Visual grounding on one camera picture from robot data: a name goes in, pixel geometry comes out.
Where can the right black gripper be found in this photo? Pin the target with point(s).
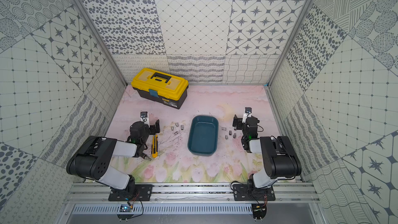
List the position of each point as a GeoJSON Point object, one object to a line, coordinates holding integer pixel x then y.
{"type": "Point", "coordinates": [239, 121]}

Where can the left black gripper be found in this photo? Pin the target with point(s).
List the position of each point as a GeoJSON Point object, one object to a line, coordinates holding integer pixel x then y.
{"type": "Point", "coordinates": [152, 127]}

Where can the teal plastic storage tray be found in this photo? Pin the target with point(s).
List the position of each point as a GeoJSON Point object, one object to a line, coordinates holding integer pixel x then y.
{"type": "Point", "coordinates": [203, 136]}

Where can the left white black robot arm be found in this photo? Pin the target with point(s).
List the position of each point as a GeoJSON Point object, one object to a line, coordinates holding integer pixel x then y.
{"type": "Point", "coordinates": [92, 159]}

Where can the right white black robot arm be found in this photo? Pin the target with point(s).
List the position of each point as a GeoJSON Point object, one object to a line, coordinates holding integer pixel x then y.
{"type": "Point", "coordinates": [280, 161]}

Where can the yellow utility knife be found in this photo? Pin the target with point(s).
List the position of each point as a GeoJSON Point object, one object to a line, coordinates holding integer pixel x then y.
{"type": "Point", "coordinates": [154, 147]}

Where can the yellow black toolbox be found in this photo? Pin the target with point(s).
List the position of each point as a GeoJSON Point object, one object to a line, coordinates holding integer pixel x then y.
{"type": "Point", "coordinates": [161, 87]}

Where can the left green circuit board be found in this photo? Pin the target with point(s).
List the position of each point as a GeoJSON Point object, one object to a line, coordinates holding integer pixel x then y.
{"type": "Point", "coordinates": [125, 212]}

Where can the right black circuit board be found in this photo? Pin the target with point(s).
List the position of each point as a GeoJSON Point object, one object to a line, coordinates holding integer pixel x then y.
{"type": "Point", "coordinates": [259, 211]}

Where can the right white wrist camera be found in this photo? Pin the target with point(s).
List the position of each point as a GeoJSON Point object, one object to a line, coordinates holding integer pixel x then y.
{"type": "Point", "coordinates": [247, 114]}

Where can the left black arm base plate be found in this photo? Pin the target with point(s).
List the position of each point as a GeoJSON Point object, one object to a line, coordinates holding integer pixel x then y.
{"type": "Point", "coordinates": [140, 192]}

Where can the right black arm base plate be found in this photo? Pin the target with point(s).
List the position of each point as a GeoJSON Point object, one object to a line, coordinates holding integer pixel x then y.
{"type": "Point", "coordinates": [241, 192]}

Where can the aluminium mounting rail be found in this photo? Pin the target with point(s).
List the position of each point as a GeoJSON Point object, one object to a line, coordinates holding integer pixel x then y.
{"type": "Point", "coordinates": [193, 193]}

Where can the white slotted cable duct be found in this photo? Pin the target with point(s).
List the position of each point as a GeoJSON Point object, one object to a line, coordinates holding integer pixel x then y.
{"type": "Point", "coordinates": [161, 208]}

